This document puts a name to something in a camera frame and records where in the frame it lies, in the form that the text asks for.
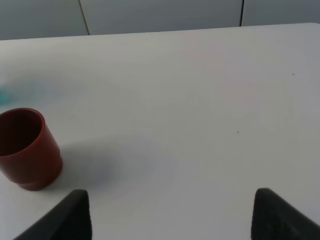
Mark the red plastic cup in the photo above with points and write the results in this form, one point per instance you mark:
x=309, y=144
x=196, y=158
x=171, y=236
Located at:
x=29, y=155

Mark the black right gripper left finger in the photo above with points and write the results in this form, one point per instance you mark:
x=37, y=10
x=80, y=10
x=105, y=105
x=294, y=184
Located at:
x=69, y=220

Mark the teal translucent plastic cup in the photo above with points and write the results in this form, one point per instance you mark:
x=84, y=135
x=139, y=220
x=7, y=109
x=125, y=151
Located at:
x=5, y=96

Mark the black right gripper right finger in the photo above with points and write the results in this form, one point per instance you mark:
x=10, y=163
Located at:
x=274, y=218

